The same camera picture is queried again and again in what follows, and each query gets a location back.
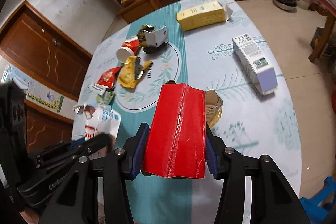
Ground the red white torn bag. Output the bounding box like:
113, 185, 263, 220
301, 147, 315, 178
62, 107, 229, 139
71, 103, 122, 156

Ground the red rectangular box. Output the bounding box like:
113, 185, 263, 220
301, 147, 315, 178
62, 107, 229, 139
142, 84, 206, 179

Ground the red snack wrapper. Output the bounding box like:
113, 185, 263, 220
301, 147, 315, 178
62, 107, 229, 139
89, 66, 122, 95

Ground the white purple product box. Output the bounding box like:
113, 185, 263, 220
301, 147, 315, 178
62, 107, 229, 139
232, 34, 278, 96

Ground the yellow rectangular box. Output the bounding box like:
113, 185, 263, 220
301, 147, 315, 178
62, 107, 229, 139
177, 1, 233, 31

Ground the green white small wrapper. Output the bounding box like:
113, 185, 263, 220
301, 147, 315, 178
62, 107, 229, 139
96, 89, 115, 105

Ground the gold crumpled snack bag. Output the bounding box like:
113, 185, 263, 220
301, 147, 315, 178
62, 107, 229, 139
117, 56, 153, 89

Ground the red paper cup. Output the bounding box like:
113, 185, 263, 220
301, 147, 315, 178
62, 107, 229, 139
116, 36, 140, 63

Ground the dark crumpled wrapper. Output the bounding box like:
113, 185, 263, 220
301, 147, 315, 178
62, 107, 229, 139
137, 24, 168, 54

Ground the tree-print tablecloth with teal stripe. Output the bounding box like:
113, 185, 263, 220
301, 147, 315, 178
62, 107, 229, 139
78, 0, 302, 223

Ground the blue plastic stool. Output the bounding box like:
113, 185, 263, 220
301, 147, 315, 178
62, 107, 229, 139
299, 176, 336, 224

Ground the brown wooden door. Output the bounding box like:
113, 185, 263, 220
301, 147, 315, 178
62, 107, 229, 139
1, 1, 92, 101

